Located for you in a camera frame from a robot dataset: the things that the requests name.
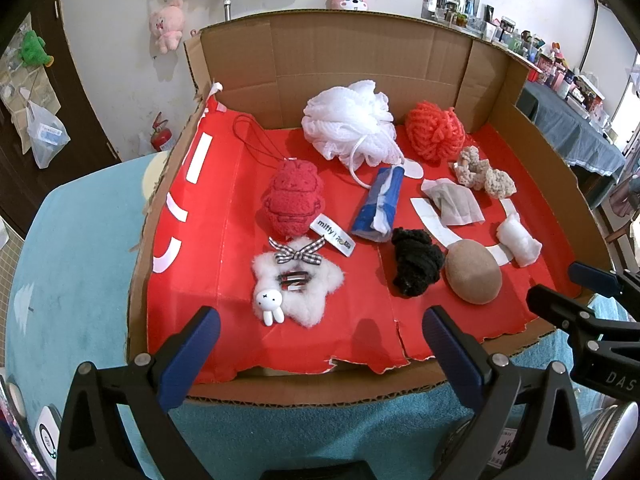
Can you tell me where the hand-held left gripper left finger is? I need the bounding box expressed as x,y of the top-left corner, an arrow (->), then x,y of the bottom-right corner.
57,305 -> 222,480

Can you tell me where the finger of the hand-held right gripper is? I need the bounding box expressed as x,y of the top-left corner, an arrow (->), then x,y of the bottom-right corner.
526,284 -> 627,347
568,261 -> 640,298

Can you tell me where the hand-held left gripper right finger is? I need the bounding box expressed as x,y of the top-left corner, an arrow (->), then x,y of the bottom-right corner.
415,305 -> 586,480

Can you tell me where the white cotton wad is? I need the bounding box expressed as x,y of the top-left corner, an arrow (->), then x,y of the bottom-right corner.
496,212 -> 543,267

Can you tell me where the beige makeup sponge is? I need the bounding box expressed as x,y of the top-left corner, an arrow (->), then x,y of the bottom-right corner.
445,239 -> 503,306

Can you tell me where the black fuzzy scrunchie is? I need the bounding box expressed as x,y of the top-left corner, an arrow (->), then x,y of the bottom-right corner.
390,227 -> 446,298

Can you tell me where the white fluffy star hair clip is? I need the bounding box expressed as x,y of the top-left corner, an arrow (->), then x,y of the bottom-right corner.
250,237 -> 348,329

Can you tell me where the cream crochet scrunchie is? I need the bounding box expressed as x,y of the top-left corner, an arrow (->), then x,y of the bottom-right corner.
453,146 -> 517,198

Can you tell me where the white gauze pad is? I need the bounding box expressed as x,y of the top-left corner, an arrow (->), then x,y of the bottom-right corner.
421,178 -> 485,226

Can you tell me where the blue black small object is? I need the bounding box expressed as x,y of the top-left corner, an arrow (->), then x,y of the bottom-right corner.
350,164 -> 406,243

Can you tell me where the red knit plush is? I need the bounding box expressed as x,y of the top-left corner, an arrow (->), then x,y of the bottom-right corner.
234,115 -> 355,258

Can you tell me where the orange crochet pouf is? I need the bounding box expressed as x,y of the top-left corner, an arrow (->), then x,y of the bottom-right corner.
405,101 -> 467,163

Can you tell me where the white mesh bath pouf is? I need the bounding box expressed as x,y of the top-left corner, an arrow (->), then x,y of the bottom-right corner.
301,80 -> 402,188

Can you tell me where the cardboard box with red lining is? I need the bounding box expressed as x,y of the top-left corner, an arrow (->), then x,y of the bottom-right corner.
124,7 -> 616,406

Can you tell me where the glass jar with metal lid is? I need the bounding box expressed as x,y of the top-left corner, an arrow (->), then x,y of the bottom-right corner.
582,400 -> 636,476

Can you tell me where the teal blanket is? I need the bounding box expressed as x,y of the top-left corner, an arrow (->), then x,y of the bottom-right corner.
5,152 -> 601,480

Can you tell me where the grey cloth covered table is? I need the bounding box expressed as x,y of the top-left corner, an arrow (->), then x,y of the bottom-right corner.
517,80 -> 628,208

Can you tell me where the white round device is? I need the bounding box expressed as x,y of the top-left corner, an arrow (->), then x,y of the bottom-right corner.
35,405 -> 63,461

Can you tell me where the table with cluttered items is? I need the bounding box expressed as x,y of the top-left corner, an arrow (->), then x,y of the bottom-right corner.
425,0 -> 631,131

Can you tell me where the red fire extinguisher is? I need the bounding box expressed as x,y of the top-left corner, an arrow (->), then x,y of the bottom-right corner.
150,112 -> 174,153

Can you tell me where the dark wooden door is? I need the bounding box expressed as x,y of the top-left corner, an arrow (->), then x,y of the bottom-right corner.
0,0 -> 123,236

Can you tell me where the clear plastic bag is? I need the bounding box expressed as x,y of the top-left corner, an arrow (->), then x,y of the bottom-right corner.
26,100 -> 71,170

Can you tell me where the pink pig plush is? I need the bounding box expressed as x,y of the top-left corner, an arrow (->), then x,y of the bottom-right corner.
148,0 -> 187,54

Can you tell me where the green plush toy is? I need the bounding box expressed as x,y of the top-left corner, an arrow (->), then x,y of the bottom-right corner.
20,30 -> 53,68

